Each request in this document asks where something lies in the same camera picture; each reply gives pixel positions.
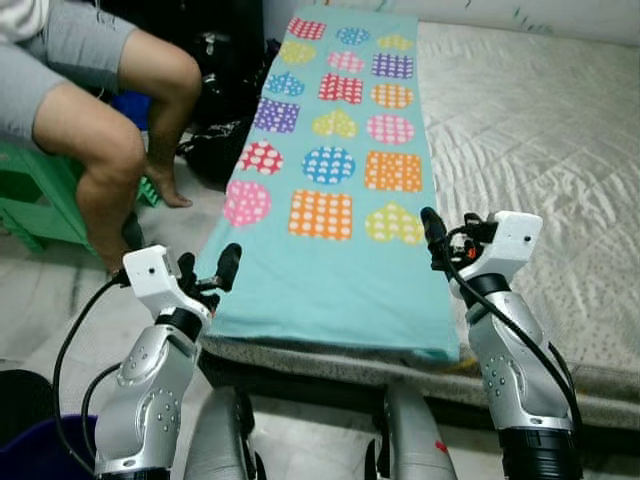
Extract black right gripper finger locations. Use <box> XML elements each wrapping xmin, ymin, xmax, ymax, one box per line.
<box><xmin>420</xmin><ymin>207</ymin><xmax>449</xmax><ymax>269</ymax></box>

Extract teal blanket with colourful shapes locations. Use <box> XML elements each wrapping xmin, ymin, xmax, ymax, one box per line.
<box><xmin>195</xmin><ymin>5</ymin><xmax>463</xmax><ymax>363</ymax></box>

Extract person's bare right leg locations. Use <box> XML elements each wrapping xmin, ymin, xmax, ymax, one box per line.
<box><xmin>30</xmin><ymin>82</ymin><xmax>149</xmax><ymax>276</ymax></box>

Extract person's bare leg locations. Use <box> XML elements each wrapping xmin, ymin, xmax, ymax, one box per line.
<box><xmin>30</xmin><ymin>82</ymin><xmax>149</xmax><ymax>276</ymax></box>
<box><xmin>118</xmin><ymin>28</ymin><xmax>203</xmax><ymax>209</ymax></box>

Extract grey quilted mattress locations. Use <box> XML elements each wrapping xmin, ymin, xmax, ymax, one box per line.
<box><xmin>195</xmin><ymin>15</ymin><xmax>640</xmax><ymax>431</ymax></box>

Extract silver left robot leg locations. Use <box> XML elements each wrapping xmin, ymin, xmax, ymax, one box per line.
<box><xmin>180</xmin><ymin>385</ymin><xmax>266</xmax><ymax>480</ymax></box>

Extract silver robot leg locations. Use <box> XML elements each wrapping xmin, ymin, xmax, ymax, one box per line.
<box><xmin>180</xmin><ymin>385</ymin><xmax>266</xmax><ymax>480</ymax></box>
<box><xmin>365</xmin><ymin>382</ymin><xmax>459</xmax><ymax>480</ymax></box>

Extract green plastic stool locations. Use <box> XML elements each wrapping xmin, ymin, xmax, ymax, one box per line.
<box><xmin>0</xmin><ymin>135</ymin><xmax>161</xmax><ymax>253</ymax></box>

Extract person's bare left leg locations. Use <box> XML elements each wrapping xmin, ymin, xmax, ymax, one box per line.
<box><xmin>118</xmin><ymin>28</ymin><xmax>203</xmax><ymax>209</ymax></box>

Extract silver right robot leg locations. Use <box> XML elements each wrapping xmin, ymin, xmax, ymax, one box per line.
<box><xmin>365</xmin><ymin>382</ymin><xmax>459</xmax><ymax>480</ymax></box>

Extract black bag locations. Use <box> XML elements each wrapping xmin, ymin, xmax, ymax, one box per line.
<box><xmin>180</xmin><ymin>28</ymin><xmax>283</xmax><ymax>186</ymax></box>

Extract purple plastic basin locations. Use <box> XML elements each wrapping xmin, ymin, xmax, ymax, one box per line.
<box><xmin>0</xmin><ymin>415</ymin><xmax>101</xmax><ymax>480</ymax></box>

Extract grey shorts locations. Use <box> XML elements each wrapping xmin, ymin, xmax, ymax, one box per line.
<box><xmin>0</xmin><ymin>0</ymin><xmax>139</xmax><ymax>141</ymax></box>

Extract white shirt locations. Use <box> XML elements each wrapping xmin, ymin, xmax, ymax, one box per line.
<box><xmin>0</xmin><ymin>0</ymin><xmax>51</xmax><ymax>43</ymax></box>

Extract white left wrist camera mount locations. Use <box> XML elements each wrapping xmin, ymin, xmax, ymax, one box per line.
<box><xmin>122</xmin><ymin>246</ymin><xmax>211</xmax><ymax>326</ymax></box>

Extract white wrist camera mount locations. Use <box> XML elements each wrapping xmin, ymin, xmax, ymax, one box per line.
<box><xmin>122</xmin><ymin>246</ymin><xmax>211</xmax><ymax>326</ymax></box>
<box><xmin>465</xmin><ymin>211</ymin><xmax>544</xmax><ymax>291</ymax></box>

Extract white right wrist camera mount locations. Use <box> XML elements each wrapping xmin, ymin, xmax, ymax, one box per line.
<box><xmin>465</xmin><ymin>211</ymin><xmax>544</xmax><ymax>291</ymax></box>

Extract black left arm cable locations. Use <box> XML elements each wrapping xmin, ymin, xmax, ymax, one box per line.
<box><xmin>52</xmin><ymin>275</ymin><xmax>131</xmax><ymax>471</ymax></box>

